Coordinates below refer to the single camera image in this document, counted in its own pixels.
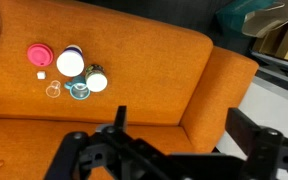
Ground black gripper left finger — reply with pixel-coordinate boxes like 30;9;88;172
44;106;171;180

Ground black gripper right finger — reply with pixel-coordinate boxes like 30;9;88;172
225;108;288;180

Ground pink round lid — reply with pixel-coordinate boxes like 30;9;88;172
27;43;54;67

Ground jar with pale green lid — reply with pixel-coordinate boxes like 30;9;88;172
85;64;108;92

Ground blue-white cup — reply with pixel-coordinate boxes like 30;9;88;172
56;45;85;77

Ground small teal mug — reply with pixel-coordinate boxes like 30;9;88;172
64;76;90;100

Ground small clear glass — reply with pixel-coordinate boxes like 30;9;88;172
45;80;61;98

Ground orange fabric sofa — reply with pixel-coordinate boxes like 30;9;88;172
0;0;258;180

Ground small white cube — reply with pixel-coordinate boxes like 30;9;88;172
37;71;46;80

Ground cardboard boxes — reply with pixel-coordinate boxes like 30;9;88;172
216;0;288;60

